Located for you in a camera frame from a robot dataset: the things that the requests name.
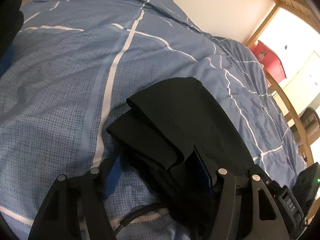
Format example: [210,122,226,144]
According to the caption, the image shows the blue checked duvet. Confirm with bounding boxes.
[1,0,306,239]

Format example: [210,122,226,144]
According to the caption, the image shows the wooden bunk bed frame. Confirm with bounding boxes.
[18,0,320,221]

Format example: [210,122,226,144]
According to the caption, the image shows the black pants with orange paw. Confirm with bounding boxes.
[107,77,253,235]

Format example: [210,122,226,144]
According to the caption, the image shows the red plastic storage box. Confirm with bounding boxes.
[250,41,286,83]

